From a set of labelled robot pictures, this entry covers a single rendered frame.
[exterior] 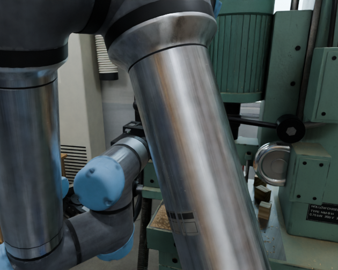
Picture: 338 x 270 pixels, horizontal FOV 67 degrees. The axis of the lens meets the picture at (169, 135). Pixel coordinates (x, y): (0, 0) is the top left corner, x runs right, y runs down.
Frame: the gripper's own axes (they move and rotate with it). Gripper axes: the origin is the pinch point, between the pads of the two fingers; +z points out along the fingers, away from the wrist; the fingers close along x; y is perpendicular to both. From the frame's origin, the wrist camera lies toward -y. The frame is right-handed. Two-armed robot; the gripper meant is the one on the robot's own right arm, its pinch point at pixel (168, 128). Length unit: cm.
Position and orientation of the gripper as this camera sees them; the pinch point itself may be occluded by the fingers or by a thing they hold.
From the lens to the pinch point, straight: 70.4
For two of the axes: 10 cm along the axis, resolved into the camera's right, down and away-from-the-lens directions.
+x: -0.5, 9.4, 3.3
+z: 2.7, -3.0, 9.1
